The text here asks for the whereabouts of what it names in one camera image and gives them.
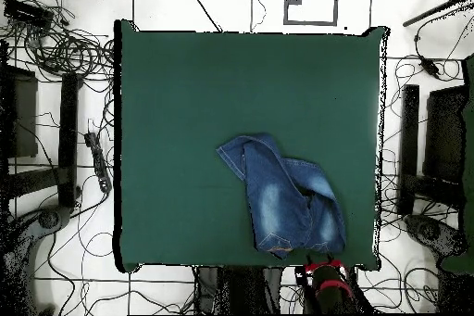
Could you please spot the blue denim jeans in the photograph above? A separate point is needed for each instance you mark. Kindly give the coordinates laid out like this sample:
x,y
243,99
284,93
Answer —
x,y
281,197

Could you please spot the gray square frame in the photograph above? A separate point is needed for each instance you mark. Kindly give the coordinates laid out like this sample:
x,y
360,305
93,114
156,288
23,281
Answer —
x,y
311,23

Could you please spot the black power adapter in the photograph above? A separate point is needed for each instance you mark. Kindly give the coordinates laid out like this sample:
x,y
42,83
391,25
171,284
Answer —
x,y
429,66

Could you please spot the black electronics box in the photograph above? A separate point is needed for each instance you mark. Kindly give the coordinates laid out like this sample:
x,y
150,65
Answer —
x,y
26,12

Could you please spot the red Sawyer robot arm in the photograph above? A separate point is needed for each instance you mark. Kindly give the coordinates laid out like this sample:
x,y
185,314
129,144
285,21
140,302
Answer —
x,y
329,293

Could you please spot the black wheeled base leg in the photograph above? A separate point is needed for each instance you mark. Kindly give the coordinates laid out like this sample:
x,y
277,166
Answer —
x,y
429,230
48,218

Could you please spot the black case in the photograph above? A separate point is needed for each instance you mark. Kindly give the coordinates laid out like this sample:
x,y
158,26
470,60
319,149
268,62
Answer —
x,y
22,112

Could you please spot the black power strip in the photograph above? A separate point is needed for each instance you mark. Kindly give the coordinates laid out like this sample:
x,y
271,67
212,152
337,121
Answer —
x,y
99,162

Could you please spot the black upright bar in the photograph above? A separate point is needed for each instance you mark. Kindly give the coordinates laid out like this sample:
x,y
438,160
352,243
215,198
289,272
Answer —
x,y
68,138
409,138

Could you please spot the black panel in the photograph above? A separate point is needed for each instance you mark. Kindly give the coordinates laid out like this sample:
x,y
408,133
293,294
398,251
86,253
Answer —
x,y
444,130

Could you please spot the dark green table cloth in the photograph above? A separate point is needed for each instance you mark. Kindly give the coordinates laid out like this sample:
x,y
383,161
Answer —
x,y
166,108

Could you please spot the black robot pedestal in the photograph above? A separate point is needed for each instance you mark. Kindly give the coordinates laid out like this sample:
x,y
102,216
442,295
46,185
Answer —
x,y
240,290

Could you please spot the black tripod leg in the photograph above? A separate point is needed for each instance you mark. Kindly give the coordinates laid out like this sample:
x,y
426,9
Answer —
x,y
433,10

